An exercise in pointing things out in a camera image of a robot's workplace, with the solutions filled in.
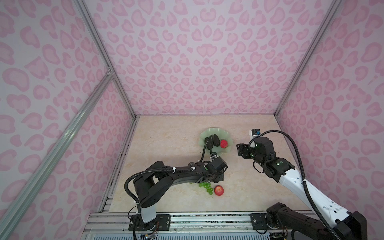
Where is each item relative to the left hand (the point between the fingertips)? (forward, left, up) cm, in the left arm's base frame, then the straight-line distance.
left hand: (221, 172), depth 86 cm
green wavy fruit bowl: (+28, -4, -1) cm, 28 cm away
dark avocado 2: (+21, +1, 0) cm, 21 cm away
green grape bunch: (-7, +9, -1) cm, 11 cm away
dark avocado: (+19, +5, +1) cm, 20 cm away
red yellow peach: (-10, +2, 0) cm, 10 cm away
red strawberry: (+19, -4, 0) cm, 20 cm away
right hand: (+9, -11, +16) cm, 21 cm away
